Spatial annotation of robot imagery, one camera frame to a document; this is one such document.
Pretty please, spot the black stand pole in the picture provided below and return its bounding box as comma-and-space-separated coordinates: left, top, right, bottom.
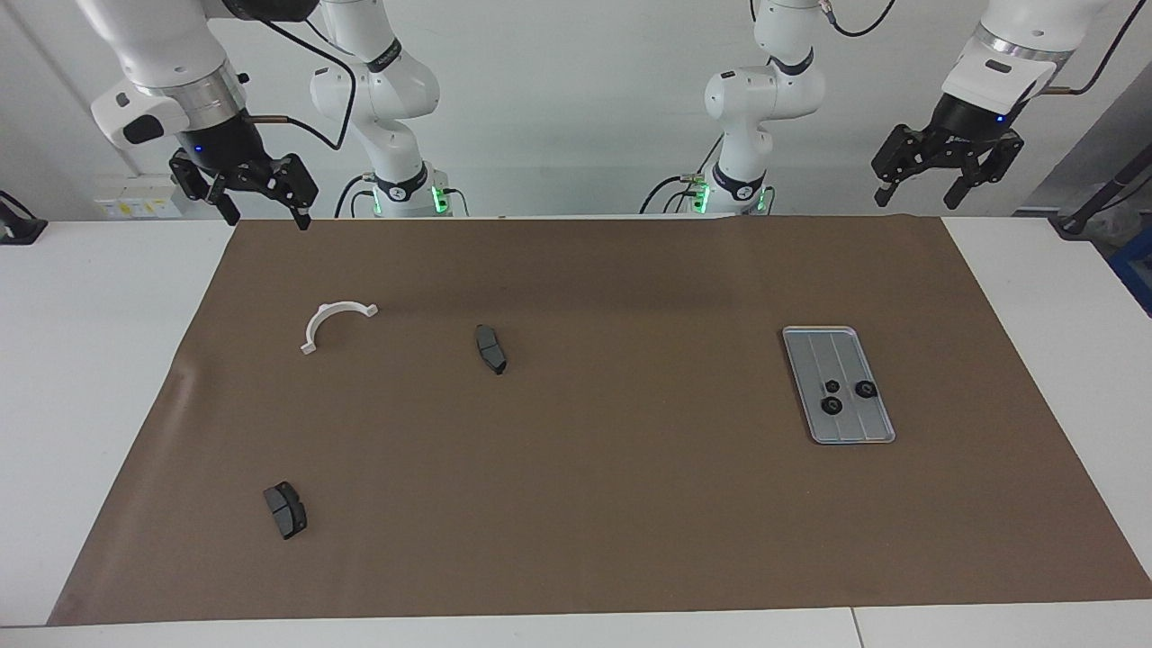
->
1048, 144, 1152, 239

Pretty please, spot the dark grey brake pad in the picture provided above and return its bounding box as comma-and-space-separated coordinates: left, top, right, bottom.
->
263, 481, 309, 541
474, 324, 509, 376

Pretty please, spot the black left base cable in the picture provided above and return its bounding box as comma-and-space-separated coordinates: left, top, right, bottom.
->
641, 135, 725, 215

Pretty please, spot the grey metal tray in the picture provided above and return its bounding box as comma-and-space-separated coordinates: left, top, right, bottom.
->
781, 326, 897, 446

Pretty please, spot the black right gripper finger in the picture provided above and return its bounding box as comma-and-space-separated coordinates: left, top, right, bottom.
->
274, 155, 319, 231
171, 153, 241, 226

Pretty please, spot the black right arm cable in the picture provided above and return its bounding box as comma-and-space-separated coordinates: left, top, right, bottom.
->
241, 16, 358, 152

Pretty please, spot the black base cable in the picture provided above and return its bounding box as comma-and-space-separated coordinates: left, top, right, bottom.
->
641, 135, 725, 215
335, 175, 374, 219

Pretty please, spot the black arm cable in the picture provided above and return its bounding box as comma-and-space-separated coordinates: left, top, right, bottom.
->
241, 16, 358, 152
823, 0, 1148, 95

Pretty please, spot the white curved plastic bracket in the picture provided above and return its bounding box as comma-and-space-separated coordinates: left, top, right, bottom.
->
300, 302, 380, 356

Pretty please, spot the blue box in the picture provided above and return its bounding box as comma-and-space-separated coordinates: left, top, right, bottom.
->
1109, 243, 1152, 316

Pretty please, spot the brown table mat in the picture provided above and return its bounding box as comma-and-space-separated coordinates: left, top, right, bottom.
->
47, 216, 1152, 626

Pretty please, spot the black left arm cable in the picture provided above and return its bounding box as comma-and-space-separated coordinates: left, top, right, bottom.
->
823, 0, 1148, 95

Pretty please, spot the black table clamp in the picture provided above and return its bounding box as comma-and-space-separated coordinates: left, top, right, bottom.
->
0, 191, 48, 246

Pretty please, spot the black right base cable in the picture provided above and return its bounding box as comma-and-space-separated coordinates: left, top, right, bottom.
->
335, 175, 374, 219

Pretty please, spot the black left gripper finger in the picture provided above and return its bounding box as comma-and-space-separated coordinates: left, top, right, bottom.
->
943, 135, 1025, 210
871, 126, 928, 208

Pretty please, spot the white wall power strip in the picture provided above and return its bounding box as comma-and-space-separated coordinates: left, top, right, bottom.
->
94, 175, 185, 220

